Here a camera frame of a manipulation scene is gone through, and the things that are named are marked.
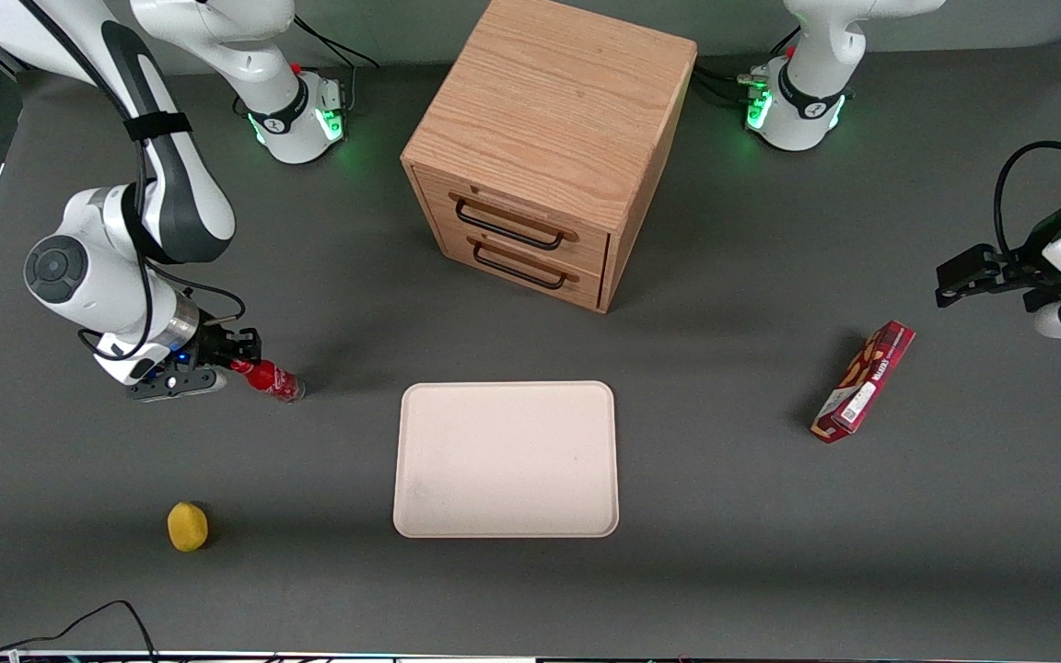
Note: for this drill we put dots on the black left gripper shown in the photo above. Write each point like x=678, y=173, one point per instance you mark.
x=1024, y=268

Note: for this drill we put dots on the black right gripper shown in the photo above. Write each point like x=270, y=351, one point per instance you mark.
x=215, y=346

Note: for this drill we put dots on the red coke bottle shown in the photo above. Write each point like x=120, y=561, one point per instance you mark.
x=273, y=378

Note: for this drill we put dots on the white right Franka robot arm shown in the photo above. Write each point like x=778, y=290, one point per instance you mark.
x=194, y=198

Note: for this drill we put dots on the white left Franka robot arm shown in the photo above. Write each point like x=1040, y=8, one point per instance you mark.
x=811, y=92

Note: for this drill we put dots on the beige plastic tray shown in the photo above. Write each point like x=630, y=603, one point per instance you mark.
x=505, y=459

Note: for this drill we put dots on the red snack box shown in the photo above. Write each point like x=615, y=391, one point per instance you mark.
x=865, y=381

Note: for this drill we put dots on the yellow lemon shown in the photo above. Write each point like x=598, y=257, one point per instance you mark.
x=187, y=527

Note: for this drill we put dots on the wooden two-drawer cabinet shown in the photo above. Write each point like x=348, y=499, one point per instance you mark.
x=553, y=101

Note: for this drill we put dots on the black right camera mount plate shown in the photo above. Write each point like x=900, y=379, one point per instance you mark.
x=176, y=384

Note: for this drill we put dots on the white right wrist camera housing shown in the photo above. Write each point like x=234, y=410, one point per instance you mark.
x=125, y=357

